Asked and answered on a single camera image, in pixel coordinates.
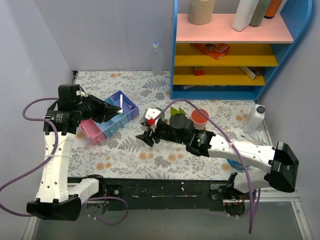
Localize beige paper towel roll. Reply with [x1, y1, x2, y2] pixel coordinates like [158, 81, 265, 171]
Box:
[187, 0, 216, 25]

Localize red orange snack box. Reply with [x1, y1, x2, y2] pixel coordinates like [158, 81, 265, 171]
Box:
[191, 43, 231, 60]

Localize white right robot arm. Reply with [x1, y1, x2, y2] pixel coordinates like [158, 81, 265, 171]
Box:
[136, 114, 299, 199]

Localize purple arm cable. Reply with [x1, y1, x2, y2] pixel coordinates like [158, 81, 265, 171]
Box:
[0, 97, 130, 226]
[153, 98, 261, 235]

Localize white bottle grey cap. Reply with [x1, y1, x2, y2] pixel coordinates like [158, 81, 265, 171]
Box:
[243, 104, 266, 134]

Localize white tall bottle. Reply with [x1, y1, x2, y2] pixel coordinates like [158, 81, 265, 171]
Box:
[231, 0, 259, 32]

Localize orange bottle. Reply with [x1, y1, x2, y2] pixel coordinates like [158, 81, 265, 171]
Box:
[264, 0, 282, 19]

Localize light blue drawer box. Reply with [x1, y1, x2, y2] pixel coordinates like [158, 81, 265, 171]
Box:
[104, 97, 129, 129]

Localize blue wooden shelf unit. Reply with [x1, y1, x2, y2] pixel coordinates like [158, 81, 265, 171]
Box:
[170, 0, 313, 101]

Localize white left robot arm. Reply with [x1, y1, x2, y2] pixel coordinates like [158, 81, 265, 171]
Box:
[26, 84, 123, 221]

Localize pink white toothbrush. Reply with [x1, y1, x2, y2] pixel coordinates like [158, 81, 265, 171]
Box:
[118, 94, 123, 114]

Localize red small box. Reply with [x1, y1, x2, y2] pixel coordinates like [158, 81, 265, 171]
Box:
[194, 66, 205, 76]

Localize purple drawer box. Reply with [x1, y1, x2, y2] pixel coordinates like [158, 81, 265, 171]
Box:
[110, 90, 139, 122]

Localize pink plastic cup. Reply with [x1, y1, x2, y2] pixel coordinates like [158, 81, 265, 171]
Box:
[190, 109, 210, 130]

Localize grey green bottle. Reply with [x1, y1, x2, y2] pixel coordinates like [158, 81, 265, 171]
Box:
[249, 0, 271, 27]

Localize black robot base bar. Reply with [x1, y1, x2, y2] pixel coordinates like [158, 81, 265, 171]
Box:
[98, 177, 250, 211]

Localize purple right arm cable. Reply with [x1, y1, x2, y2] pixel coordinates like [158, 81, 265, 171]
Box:
[153, 98, 261, 235]

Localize lime green toothpaste tube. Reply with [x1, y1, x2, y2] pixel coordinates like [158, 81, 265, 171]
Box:
[170, 106, 179, 116]
[178, 107, 186, 115]

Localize clear plastic water bottle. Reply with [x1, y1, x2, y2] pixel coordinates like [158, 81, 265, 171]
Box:
[151, 41, 162, 75]

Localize green plastic cup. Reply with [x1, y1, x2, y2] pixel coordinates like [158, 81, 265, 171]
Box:
[150, 107, 165, 121]

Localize white brown flat box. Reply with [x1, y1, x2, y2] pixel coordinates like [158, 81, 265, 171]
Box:
[238, 66, 263, 80]

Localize toilet paper roll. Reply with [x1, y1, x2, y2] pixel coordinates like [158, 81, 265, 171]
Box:
[227, 159, 244, 171]

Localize pink drawer box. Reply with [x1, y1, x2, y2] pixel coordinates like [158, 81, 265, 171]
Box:
[79, 119, 106, 146]

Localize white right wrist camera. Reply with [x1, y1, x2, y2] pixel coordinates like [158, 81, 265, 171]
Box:
[144, 108, 161, 132]

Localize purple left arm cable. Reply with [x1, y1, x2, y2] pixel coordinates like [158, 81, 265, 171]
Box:
[0, 97, 130, 226]

